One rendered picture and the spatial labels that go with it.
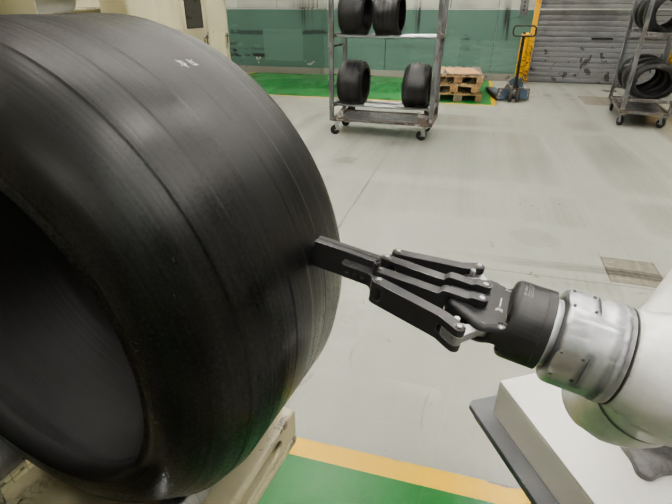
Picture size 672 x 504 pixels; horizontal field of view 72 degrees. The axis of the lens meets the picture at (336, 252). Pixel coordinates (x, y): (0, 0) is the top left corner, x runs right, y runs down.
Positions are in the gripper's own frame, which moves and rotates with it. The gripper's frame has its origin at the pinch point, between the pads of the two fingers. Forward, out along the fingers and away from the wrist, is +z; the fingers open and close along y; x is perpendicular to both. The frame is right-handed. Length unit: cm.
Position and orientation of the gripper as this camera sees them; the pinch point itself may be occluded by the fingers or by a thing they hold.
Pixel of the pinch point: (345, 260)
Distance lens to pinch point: 48.4
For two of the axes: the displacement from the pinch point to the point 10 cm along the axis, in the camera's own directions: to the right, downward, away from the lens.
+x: -1.3, 8.5, 5.2
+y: -4.0, 4.3, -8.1
